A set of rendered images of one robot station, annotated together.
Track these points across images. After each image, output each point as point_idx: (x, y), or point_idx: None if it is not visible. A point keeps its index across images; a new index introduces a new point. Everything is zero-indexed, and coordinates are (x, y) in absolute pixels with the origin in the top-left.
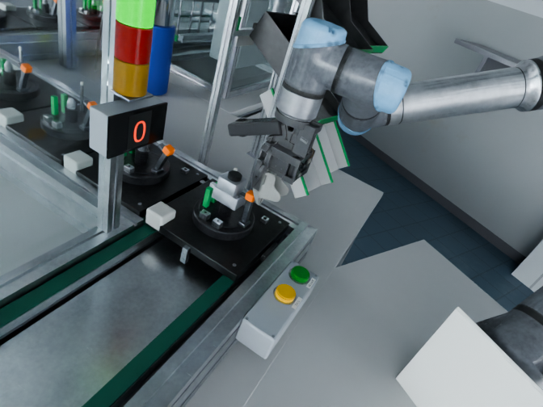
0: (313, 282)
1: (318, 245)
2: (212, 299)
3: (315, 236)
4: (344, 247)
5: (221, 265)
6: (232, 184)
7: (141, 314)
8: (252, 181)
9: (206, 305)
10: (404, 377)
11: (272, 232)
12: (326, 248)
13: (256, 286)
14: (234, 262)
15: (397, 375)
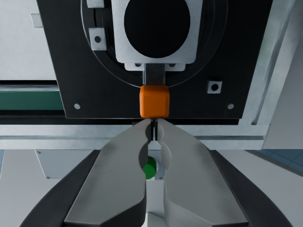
0: (148, 179)
1: (272, 122)
2: (29, 106)
3: (292, 111)
4: (289, 146)
5: (60, 93)
6: (115, 44)
7: None
8: (68, 174)
9: (16, 106)
10: (144, 222)
11: (192, 111)
12: (273, 131)
13: (89, 135)
14: (82, 103)
15: (147, 215)
